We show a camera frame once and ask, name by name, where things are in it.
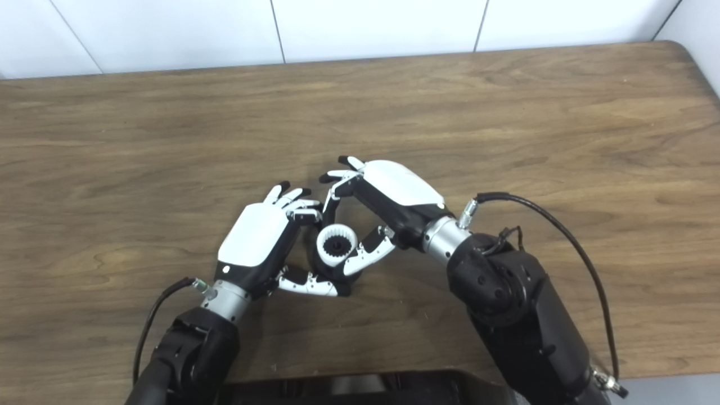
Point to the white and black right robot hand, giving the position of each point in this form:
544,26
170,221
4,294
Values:
399,185

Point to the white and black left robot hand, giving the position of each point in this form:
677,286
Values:
253,236

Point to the round black plastic part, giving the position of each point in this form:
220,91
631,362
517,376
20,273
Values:
316,265

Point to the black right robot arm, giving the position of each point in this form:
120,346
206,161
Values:
523,315

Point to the black robot torso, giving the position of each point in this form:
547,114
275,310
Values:
394,389

